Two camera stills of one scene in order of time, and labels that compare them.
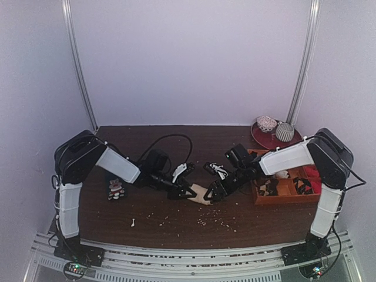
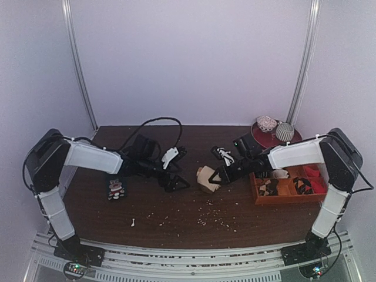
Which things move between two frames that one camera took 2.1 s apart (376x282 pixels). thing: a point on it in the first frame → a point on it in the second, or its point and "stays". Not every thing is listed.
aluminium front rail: [196, 265] stays
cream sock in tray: [282, 174] stays
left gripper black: [177, 194] → [170, 187]
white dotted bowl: [265, 123] stays
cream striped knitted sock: [201, 192] → [204, 174]
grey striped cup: [285, 131] stays
